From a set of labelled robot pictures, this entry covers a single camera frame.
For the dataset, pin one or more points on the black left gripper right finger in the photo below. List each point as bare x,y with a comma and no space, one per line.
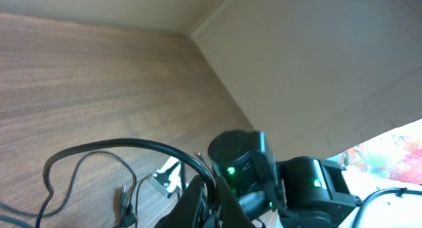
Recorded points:
231,214

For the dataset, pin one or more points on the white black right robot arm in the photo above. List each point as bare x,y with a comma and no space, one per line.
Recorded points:
304,191

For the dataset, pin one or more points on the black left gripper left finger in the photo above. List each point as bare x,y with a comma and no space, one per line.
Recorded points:
189,210

